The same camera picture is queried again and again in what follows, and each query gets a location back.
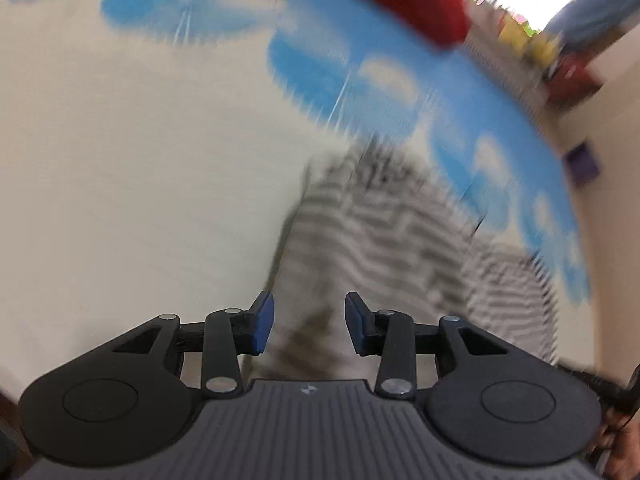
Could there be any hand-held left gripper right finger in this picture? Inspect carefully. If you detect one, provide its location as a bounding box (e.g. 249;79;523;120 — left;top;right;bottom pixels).
344;290;521;401

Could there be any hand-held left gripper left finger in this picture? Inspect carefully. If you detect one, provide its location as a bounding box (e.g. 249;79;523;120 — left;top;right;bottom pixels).
100;290;276;401

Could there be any striped hoodie with white vest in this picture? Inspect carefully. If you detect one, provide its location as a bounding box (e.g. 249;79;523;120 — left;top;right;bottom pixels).
265;142;561;381

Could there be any person's right hand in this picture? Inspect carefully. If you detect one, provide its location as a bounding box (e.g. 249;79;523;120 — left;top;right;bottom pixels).
597;410;640;480

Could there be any blue and green bed sheet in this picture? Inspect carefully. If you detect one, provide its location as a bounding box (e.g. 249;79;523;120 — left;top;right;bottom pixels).
0;0;596;401

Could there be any purple bag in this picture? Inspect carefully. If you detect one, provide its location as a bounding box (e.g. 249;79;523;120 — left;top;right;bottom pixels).
565;142;601;186

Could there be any yellow duck plush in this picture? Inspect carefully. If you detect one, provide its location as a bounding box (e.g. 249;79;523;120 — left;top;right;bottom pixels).
500;17;532;55

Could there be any yellow bear plush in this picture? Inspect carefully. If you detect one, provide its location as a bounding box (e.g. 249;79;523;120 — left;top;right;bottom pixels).
526;34;559;69

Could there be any blue curtain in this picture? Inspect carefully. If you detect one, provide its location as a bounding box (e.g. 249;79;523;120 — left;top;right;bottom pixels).
545;0;640;56

